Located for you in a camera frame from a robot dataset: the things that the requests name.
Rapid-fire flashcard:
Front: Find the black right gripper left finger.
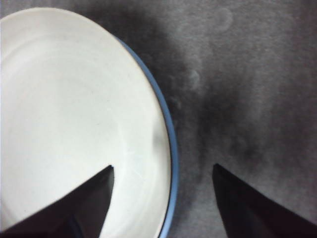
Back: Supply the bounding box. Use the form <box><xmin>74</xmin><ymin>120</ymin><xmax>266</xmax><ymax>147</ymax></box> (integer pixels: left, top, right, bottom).
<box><xmin>0</xmin><ymin>165</ymin><xmax>116</xmax><ymax>238</ymax></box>

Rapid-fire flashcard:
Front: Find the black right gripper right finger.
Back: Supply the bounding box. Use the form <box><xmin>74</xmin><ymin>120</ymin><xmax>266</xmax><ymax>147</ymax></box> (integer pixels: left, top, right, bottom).
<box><xmin>212</xmin><ymin>163</ymin><xmax>317</xmax><ymax>238</ymax></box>

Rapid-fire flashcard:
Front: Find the white round plate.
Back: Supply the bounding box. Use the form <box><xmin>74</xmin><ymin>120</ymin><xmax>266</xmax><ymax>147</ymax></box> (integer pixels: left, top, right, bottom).
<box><xmin>0</xmin><ymin>7</ymin><xmax>173</xmax><ymax>238</ymax></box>

